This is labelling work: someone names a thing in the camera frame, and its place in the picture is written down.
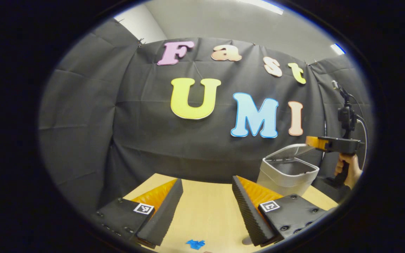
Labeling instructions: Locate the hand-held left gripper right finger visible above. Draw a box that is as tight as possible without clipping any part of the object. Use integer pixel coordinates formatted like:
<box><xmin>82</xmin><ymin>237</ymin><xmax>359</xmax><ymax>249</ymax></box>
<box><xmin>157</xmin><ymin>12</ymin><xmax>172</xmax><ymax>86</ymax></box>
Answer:
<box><xmin>232</xmin><ymin>175</ymin><xmax>329</xmax><ymax>247</ymax></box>

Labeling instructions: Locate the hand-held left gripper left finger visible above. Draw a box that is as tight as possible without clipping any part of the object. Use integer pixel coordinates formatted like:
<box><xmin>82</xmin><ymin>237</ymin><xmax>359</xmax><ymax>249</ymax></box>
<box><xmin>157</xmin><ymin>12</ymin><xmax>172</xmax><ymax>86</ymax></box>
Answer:
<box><xmin>95</xmin><ymin>178</ymin><xmax>184</xmax><ymax>248</ymax></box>

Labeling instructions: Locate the white desktop garbage bin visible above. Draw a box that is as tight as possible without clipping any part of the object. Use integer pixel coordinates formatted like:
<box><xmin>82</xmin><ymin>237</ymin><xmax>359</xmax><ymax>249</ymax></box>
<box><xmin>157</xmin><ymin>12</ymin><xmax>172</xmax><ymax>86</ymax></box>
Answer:
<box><xmin>257</xmin><ymin>143</ymin><xmax>320</xmax><ymax>196</ymax></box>

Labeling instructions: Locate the blue paper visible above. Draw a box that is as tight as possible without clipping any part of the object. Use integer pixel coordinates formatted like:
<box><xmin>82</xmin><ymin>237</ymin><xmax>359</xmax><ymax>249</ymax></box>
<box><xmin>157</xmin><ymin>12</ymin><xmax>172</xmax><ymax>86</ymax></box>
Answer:
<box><xmin>186</xmin><ymin>239</ymin><xmax>206</xmax><ymax>250</ymax></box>

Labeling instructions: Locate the wooden desktop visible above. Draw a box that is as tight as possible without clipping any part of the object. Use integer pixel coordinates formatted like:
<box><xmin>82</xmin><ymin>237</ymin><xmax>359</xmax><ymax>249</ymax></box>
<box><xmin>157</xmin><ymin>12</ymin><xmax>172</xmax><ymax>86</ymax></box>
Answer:
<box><xmin>123</xmin><ymin>173</ymin><xmax>339</xmax><ymax>253</ymax></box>

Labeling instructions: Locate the black backdrop cloth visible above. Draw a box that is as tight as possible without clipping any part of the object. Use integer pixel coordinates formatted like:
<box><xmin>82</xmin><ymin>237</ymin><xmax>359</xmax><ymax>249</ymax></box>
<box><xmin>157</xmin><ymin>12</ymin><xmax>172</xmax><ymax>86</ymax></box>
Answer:
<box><xmin>37</xmin><ymin>18</ymin><xmax>373</xmax><ymax>211</ymax></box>

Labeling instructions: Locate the grey cable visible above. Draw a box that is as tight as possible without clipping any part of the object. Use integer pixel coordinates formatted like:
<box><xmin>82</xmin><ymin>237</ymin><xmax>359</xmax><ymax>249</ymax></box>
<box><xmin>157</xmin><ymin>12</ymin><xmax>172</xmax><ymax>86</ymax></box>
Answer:
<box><xmin>355</xmin><ymin>114</ymin><xmax>369</xmax><ymax>171</ymax></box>

